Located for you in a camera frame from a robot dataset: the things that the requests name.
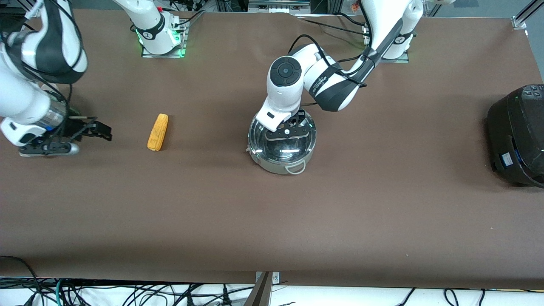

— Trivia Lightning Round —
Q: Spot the glass pot lid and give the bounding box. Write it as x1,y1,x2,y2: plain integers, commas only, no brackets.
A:
249,111,317,164

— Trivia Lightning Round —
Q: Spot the black rice cooker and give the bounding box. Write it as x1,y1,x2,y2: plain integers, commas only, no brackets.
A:
487,84,544,189

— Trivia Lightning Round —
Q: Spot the black looped floor cable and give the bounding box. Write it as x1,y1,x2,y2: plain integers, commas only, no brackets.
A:
0,255,45,306

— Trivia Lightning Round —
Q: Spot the black arm base cable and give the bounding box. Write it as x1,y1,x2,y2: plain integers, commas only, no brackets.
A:
169,0,205,27
303,12,370,39

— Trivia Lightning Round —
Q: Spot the metal table edge bracket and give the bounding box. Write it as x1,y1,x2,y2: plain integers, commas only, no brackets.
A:
244,272,281,306

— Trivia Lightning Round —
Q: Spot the yellow corn cob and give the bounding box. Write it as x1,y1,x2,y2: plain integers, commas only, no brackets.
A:
147,113,169,152

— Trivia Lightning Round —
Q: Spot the aluminium frame rail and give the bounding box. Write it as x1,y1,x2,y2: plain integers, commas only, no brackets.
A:
248,0,311,14

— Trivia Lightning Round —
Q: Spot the black right arm base cable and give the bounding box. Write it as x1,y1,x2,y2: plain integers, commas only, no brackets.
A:
169,0,205,27

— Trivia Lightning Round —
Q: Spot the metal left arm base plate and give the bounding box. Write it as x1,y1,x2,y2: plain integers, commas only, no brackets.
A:
379,50,410,64

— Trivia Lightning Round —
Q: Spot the black left arm base cable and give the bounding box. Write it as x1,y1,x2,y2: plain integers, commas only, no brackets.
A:
303,12,370,39

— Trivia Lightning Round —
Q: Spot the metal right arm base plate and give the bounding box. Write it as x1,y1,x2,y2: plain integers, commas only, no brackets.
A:
142,19,188,59

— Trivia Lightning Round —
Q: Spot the stainless steel pot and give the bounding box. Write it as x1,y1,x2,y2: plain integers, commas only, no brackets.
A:
246,108,317,175

